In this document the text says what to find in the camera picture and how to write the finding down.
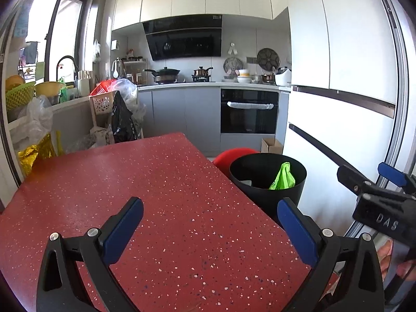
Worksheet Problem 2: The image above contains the green snack bag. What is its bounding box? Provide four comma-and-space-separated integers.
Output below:
269, 162, 295, 190

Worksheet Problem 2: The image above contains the black trash bin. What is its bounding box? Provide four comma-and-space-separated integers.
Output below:
230, 153, 307, 224

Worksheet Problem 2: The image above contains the black kitchen faucet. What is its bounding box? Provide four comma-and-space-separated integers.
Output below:
56, 55, 79, 84

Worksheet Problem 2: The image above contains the person's right hand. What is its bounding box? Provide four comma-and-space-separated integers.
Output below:
376, 238, 416, 282

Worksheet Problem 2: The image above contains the white refrigerator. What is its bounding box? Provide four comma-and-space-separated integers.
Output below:
283, 0, 415, 235

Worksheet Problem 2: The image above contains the cardboard box on floor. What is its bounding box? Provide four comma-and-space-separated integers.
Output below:
261, 137, 283, 154

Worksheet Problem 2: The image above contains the gold foil bag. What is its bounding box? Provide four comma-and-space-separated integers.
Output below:
18, 133, 56, 177

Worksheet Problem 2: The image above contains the black plastic bag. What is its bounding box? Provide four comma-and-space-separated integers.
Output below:
111, 91, 138, 144

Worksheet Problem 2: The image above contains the white rice cooker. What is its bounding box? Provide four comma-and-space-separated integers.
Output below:
275, 66, 291, 87

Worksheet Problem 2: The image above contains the black built-in oven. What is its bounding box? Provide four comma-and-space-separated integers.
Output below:
221, 89, 279, 134

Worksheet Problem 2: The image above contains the clear plastic bag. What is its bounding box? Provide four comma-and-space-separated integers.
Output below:
10, 95, 53, 151

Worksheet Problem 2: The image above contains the beige plastic basket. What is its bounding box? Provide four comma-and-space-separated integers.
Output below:
89, 91, 115, 127

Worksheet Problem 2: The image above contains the yellow bowl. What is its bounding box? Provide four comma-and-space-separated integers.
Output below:
35, 81, 66, 97

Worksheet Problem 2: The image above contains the green woven basket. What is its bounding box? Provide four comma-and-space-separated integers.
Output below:
6, 82, 35, 111

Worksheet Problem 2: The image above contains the black frying pan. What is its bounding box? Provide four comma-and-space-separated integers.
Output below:
145, 67, 180, 84

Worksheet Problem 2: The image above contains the black range hood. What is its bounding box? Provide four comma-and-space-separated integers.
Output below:
142, 14, 222, 61

